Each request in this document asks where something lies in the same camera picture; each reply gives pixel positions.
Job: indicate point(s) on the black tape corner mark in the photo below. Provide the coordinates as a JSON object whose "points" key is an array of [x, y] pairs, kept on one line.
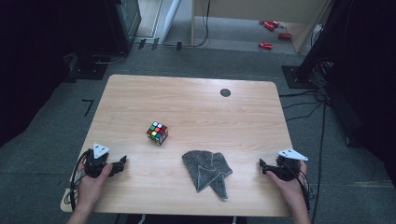
{"points": [[88, 105]]}

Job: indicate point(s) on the person's dark clothing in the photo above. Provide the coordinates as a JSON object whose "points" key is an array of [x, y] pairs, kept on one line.
{"points": [[186, 220]]}

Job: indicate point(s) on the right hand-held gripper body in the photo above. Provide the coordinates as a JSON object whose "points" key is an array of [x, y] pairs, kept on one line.
{"points": [[288, 169]]}

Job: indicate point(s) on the person's right hand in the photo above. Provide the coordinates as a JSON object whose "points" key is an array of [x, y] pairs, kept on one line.
{"points": [[294, 191]]}

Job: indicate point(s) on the multicoloured puzzle cube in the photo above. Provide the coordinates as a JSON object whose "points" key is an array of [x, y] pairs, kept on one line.
{"points": [[157, 133]]}

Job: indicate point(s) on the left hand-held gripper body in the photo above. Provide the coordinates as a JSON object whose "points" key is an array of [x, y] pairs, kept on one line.
{"points": [[93, 165]]}

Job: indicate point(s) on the grey fuzzy cloth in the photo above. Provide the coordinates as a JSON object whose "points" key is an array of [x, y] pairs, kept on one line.
{"points": [[205, 169]]}

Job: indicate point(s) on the light wooden partition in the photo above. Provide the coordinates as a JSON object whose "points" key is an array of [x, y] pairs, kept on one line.
{"points": [[249, 7]]}

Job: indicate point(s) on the red can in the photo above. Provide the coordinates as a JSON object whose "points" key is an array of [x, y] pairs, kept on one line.
{"points": [[265, 45], [269, 26], [285, 35], [275, 23]]}

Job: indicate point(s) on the black tape piece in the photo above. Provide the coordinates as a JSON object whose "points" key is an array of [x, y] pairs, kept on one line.
{"points": [[141, 43], [179, 46], [155, 43]]}

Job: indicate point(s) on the person's left hand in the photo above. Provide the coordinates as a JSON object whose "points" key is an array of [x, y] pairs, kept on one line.
{"points": [[88, 191]]}

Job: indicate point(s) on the black stand base plate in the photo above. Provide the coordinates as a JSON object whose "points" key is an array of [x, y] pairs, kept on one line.
{"points": [[295, 77], [88, 70]]}

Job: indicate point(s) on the pale floor tape strip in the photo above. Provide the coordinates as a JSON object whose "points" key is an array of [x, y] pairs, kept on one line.
{"points": [[372, 183]]}

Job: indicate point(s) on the white board panel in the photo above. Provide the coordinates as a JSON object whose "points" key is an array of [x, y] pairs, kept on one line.
{"points": [[171, 18]]}

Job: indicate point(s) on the black curtain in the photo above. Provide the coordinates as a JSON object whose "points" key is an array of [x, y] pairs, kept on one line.
{"points": [[37, 62], [370, 77]]}

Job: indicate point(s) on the dark glass-front cabinet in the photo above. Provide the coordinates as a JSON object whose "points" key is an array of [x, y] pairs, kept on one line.
{"points": [[124, 25]]}

